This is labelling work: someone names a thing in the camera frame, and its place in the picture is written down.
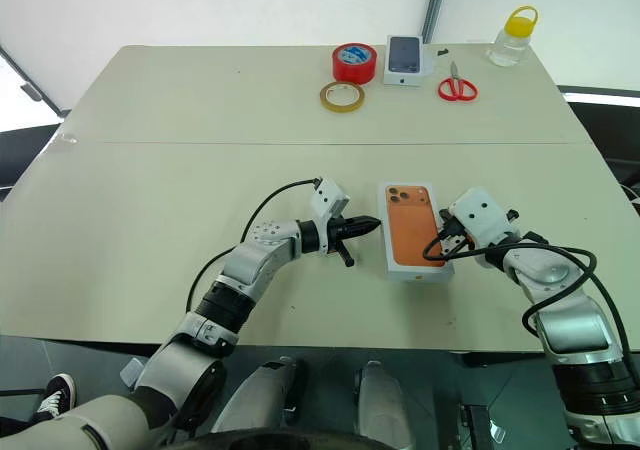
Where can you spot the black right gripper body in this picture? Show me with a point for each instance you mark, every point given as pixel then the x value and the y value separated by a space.
pixel 457 240

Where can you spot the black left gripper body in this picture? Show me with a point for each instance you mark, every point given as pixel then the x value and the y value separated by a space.
pixel 340 230

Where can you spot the white phone box orange print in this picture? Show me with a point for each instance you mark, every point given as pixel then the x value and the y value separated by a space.
pixel 412 230

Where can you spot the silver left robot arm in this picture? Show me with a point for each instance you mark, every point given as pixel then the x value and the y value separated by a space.
pixel 250 260

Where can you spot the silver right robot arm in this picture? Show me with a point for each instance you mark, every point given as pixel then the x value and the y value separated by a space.
pixel 575 325

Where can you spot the white phone box blue print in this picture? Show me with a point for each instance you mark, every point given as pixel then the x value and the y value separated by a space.
pixel 406 57

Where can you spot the clear jar yellow lid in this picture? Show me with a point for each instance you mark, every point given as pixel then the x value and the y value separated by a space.
pixel 510 42

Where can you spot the clear yellowish tape roll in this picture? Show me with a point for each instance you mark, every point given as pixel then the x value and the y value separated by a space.
pixel 325 97

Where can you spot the red tape roll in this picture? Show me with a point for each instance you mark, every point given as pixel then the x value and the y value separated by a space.
pixel 352 67

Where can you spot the small black clip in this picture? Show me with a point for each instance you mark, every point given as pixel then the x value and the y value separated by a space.
pixel 442 51

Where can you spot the silver right robot leg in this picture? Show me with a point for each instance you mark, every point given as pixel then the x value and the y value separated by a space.
pixel 382 405

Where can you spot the silver robot leg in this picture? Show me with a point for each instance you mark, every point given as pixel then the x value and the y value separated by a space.
pixel 260 395
pixel 382 405

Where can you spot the silver left robot leg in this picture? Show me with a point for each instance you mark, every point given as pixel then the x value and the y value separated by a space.
pixel 260 395

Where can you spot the black side bench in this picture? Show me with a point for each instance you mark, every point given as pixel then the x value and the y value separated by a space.
pixel 30 155
pixel 610 135

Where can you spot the dark rounded robot torso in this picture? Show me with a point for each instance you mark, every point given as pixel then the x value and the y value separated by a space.
pixel 270 440

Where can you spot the small grey block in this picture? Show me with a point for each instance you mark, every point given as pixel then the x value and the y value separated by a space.
pixel 132 372

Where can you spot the small clear plastic piece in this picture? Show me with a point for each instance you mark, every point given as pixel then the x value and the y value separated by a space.
pixel 66 139

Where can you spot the black white sneaker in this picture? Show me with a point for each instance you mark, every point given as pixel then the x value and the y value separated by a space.
pixel 56 395

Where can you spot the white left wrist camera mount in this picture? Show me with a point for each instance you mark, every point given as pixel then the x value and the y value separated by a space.
pixel 327 199

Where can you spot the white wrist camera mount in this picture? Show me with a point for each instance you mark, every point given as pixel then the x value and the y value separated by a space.
pixel 327 199
pixel 482 215

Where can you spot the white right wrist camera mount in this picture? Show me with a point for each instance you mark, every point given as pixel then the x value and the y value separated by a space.
pixel 482 215

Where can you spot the black table foot bracket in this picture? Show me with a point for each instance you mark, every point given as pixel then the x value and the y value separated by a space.
pixel 482 422

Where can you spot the grey metal post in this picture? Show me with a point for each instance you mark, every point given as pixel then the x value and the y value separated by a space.
pixel 435 5

